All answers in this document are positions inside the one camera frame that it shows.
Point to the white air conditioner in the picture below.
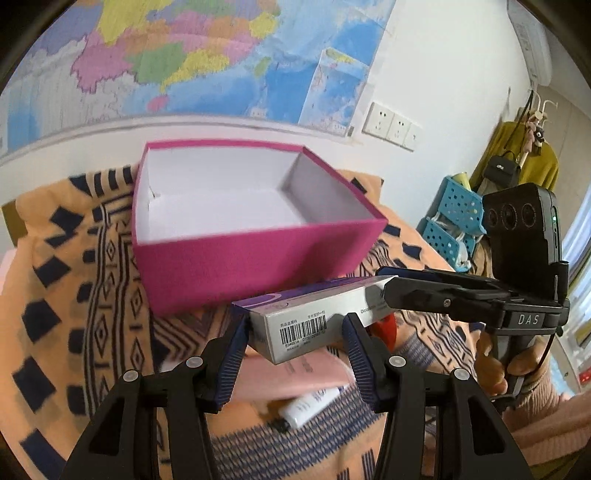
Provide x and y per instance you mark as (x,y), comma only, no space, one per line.
(531,41)

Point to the red plastic object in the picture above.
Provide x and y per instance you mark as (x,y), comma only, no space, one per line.
(385,332)

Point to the blue plastic basket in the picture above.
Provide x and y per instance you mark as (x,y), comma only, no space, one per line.
(438,240)
(461,203)

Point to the yellow garment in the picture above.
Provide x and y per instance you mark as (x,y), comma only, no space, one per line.
(540,170)

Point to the pink cosmetic tube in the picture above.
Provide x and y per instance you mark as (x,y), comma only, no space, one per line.
(304,374)

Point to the white coat hook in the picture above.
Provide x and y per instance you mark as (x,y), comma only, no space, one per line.
(542,104)

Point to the person's right forearm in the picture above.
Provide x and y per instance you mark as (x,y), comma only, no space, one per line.
(545,415)

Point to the hanging plush toy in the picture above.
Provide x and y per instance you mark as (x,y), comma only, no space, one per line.
(538,136)

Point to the small white tube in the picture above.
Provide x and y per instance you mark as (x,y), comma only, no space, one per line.
(304,406)

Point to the magenta cardboard box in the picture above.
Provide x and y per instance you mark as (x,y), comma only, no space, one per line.
(240,267)

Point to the white purple medicine carton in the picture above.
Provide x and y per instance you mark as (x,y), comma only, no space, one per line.
(300,330)

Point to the colourful wall map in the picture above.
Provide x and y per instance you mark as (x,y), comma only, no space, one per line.
(184,46)

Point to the orange patterned blanket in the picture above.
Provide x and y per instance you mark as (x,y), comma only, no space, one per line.
(69,277)

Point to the person's right hand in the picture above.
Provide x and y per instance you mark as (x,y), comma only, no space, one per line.
(524,364)

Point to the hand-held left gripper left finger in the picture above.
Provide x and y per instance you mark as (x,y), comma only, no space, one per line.
(233,364)

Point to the black handbag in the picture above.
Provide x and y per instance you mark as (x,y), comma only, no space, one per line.
(501,170)

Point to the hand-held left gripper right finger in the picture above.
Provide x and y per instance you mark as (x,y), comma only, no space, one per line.
(358,360)

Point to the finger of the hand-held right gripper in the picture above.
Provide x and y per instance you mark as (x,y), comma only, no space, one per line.
(415,295)
(395,271)

